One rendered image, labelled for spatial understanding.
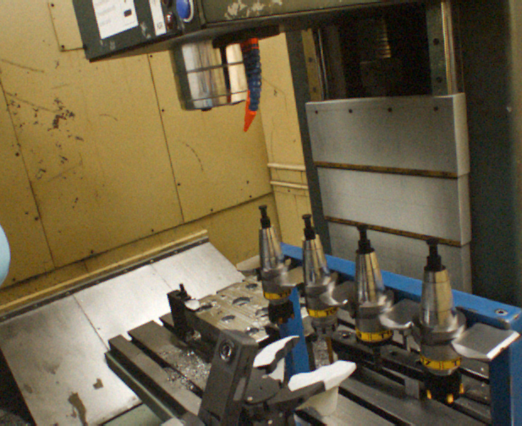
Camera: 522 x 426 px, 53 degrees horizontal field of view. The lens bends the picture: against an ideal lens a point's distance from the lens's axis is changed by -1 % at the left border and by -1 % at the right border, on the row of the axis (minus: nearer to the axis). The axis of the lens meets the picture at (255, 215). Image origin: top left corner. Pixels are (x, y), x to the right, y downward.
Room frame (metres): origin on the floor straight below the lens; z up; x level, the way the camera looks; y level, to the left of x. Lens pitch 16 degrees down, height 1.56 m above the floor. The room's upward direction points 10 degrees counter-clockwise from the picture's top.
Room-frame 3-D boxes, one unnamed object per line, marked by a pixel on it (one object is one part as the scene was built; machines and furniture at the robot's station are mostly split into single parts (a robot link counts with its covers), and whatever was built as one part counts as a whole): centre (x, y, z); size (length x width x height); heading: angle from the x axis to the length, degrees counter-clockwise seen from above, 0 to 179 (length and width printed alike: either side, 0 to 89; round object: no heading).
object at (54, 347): (1.64, 0.40, 0.75); 0.89 x 0.67 x 0.26; 123
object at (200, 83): (1.08, 0.03, 1.55); 0.16 x 0.16 x 0.12
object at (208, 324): (1.19, 0.05, 0.97); 0.29 x 0.23 x 0.05; 33
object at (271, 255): (0.85, -0.01, 1.26); 0.04 x 0.04 x 0.07
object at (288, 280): (0.80, -0.04, 1.21); 0.07 x 0.05 x 0.01; 123
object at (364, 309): (0.66, -0.14, 1.21); 0.06 x 0.06 x 0.03
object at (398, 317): (0.62, -0.17, 1.21); 0.07 x 0.05 x 0.01; 123
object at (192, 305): (1.27, 0.22, 0.97); 0.13 x 0.03 x 0.15; 33
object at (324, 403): (0.55, -0.05, 1.17); 0.09 x 0.03 x 0.06; 99
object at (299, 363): (0.92, -0.03, 1.05); 0.10 x 0.05 x 0.30; 123
